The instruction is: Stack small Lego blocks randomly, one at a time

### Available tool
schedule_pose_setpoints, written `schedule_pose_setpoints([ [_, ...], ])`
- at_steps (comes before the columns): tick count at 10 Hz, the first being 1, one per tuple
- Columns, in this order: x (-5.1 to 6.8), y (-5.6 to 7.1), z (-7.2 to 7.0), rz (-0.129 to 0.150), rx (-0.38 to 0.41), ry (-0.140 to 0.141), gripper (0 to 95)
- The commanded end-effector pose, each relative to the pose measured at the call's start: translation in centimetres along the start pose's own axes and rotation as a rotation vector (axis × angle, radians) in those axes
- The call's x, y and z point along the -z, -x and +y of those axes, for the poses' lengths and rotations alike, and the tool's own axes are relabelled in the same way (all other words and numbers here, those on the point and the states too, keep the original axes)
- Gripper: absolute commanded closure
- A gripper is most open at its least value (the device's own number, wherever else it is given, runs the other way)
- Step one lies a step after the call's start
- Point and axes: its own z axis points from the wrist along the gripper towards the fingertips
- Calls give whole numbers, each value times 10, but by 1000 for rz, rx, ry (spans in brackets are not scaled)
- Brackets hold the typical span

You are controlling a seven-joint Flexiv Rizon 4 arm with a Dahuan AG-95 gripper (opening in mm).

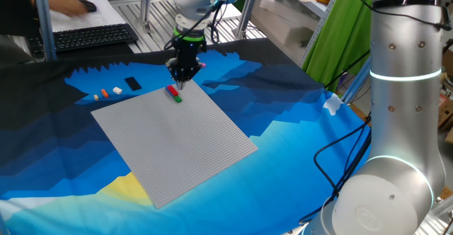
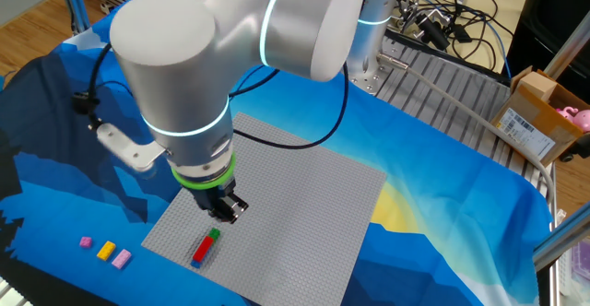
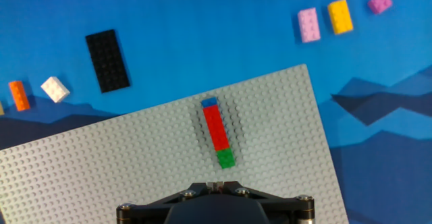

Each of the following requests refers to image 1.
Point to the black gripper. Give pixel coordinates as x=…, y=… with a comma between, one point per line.
x=187, y=52

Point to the red Lego brick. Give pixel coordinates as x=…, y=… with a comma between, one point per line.
x=173, y=90

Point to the green Lego brick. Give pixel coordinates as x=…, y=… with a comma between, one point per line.
x=178, y=99

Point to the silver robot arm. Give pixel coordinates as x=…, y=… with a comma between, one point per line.
x=403, y=121

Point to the black Lego plate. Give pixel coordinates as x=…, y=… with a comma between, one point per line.
x=133, y=83

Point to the white Lego brick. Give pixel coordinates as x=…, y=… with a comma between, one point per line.
x=117, y=90

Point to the grey Lego baseplate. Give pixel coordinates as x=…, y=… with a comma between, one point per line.
x=170, y=146

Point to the orange Lego brick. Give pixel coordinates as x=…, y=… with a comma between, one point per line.
x=104, y=93

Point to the small tan Lego brick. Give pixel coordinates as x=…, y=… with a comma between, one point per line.
x=96, y=97

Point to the person's bare hand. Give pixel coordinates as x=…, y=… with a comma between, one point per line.
x=69, y=5

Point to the white paper sheet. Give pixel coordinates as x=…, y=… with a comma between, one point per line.
x=102, y=17

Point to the black computer keyboard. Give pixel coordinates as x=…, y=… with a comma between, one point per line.
x=88, y=37

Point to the beige foam block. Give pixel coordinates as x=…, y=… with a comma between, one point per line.
x=283, y=22

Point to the black computer mouse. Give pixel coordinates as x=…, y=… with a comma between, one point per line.
x=90, y=5

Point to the blue mountain print tablecloth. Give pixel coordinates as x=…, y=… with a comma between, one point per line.
x=247, y=192

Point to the white perforated shelf upright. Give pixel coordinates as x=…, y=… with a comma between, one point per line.
x=320, y=22

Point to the green fabric sheet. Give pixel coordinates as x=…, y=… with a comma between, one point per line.
x=339, y=44

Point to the black monitor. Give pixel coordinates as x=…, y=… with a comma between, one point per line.
x=16, y=5

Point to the cardboard box with red label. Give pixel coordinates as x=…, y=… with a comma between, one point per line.
x=446, y=111

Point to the silver aluminium post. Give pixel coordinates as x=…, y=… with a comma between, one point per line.
x=145, y=5
x=246, y=15

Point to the blue and silver post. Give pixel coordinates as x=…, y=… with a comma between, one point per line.
x=43, y=19

